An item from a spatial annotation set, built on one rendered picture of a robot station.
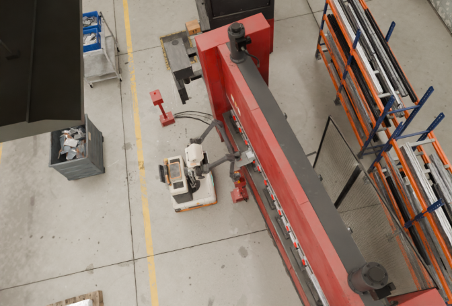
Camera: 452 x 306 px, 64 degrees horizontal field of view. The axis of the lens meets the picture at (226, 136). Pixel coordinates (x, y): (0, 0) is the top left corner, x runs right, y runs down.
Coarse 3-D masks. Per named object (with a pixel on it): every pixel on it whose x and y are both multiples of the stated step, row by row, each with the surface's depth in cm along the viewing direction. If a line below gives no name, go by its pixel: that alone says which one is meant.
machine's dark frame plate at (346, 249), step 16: (240, 64) 393; (256, 80) 381; (256, 96) 372; (272, 96) 370; (272, 112) 362; (272, 128) 353; (288, 128) 352; (288, 144) 344; (288, 160) 336; (304, 160) 335; (304, 176) 328; (320, 192) 319; (320, 208) 313; (336, 224) 306; (336, 240) 299; (352, 240) 298; (352, 256) 293; (368, 304) 276
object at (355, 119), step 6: (330, 60) 623; (330, 66) 612; (336, 72) 602; (336, 78) 597; (342, 90) 584; (342, 96) 587; (348, 102) 574; (348, 108) 574; (354, 114) 562; (354, 120) 559; (360, 126) 552; (372, 126) 553; (360, 132) 548
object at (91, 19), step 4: (88, 12) 639; (92, 12) 640; (96, 12) 642; (84, 16) 644; (88, 16) 646; (92, 16) 648; (96, 16) 649; (84, 20) 637; (88, 20) 637; (92, 20) 635; (96, 20) 640; (100, 20) 648; (84, 24) 628; (88, 24) 632; (92, 24) 632; (96, 24) 633; (100, 24) 644; (84, 28) 624; (88, 28) 627; (100, 28) 638
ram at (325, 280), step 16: (224, 80) 465; (240, 112) 440; (256, 128) 380; (256, 144) 415; (272, 160) 361; (272, 176) 394; (288, 192) 348; (288, 208) 379; (304, 224) 333; (304, 240) 361; (320, 256) 319; (320, 272) 345; (320, 288) 374; (336, 288) 306; (336, 304) 330
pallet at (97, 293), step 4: (92, 292) 503; (96, 292) 503; (100, 292) 509; (80, 296) 502; (84, 296) 502; (88, 296) 503; (92, 296) 501; (96, 296) 500; (100, 296) 505; (68, 300) 501; (72, 300) 501; (76, 300) 502; (80, 300) 500; (84, 300) 499; (92, 300) 498; (96, 300) 498; (100, 300) 502; (52, 304) 502; (56, 304) 500; (60, 304) 500; (64, 304) 501; (68, 304) 499; (96, 304) 495; (100, 304) 506
